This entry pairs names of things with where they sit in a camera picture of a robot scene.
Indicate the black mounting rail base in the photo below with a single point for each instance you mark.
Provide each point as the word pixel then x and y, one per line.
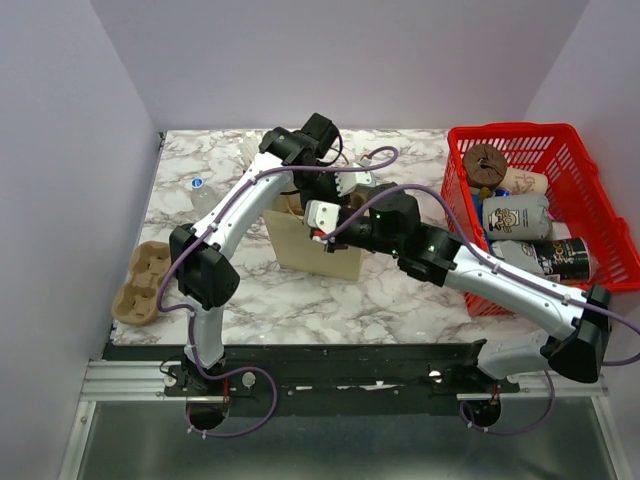
pixel 336 380

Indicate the grey printed snack bag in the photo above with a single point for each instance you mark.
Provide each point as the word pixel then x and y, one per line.
pixel 516 217

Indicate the beige paper takeout bag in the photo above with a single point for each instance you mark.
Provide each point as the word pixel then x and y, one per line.
pixel 294 250

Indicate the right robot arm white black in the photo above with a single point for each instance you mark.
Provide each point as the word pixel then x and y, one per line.
pixel 574 325

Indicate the red plastic basket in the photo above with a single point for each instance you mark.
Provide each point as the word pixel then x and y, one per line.
pixel 576 195

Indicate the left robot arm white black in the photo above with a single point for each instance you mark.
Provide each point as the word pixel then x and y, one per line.
pixel 201 253

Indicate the white wrapped straws bundle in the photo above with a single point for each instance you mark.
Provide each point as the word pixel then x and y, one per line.
pixel 249 147

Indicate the black printed can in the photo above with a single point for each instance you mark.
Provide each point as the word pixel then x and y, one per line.
pixel 566 260

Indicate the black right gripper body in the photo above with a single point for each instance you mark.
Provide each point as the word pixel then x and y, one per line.
pixel 360 234

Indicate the clear plastic water bottle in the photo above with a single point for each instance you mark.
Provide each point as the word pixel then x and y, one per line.
pixel 203 197

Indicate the beige printed paper cup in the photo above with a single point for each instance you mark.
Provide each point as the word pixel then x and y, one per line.
pixel 518 181

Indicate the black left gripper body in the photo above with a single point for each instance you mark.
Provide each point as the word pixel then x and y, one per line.
pixel 319 186

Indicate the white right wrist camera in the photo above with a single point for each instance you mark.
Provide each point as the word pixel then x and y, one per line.
pixel 321 218

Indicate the crumpled grey foil bag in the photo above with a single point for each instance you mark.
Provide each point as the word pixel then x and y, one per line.
pixel 518 254

